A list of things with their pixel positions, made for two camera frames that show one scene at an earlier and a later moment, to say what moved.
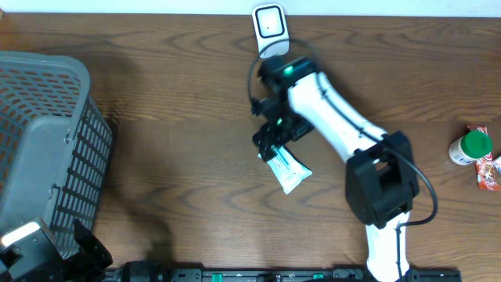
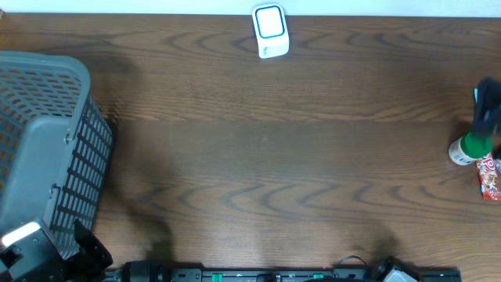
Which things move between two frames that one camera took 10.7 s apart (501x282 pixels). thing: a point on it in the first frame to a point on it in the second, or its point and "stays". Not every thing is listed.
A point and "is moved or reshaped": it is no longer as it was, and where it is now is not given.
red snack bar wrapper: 485,171 is moved or reshaped
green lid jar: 467,149 stays
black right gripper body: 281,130 to 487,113
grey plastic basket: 55,145 stays
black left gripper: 91,249 stays
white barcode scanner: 271,25 stays
